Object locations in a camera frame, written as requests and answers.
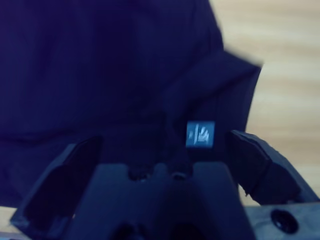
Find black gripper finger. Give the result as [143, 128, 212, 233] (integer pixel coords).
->
[9, 135, 104, 235]
[227, 129, 306, 206]

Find black Unitree polo shirt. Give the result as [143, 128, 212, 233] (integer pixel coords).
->
[0, 0, 265, 210]

